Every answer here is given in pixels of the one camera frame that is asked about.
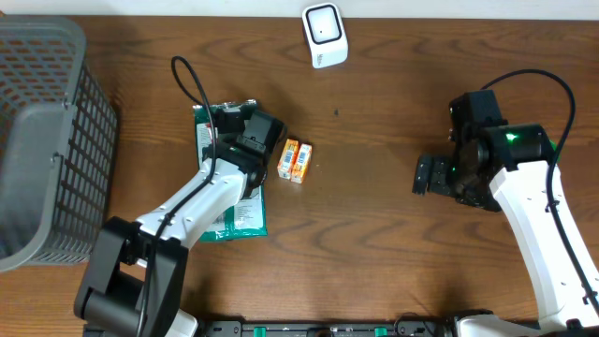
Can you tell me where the orange small box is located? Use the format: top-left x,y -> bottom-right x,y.
290,143 -> 313,183
277,139 -> 300,180

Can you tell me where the green white snack bag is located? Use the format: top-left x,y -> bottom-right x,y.
193,99 -> 268,242

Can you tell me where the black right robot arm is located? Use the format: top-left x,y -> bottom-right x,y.
413,90 -> 598,336

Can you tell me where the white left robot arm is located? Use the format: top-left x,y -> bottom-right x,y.
74,109 -> 286,336

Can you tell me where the white barcode scanner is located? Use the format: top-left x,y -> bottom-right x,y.
301,2 -> 349,69

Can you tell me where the grey plastic basket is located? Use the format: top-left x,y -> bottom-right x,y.
1,16 -> 119,271

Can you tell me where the black mounting rail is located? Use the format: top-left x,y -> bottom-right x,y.
196,317 -> 454,337

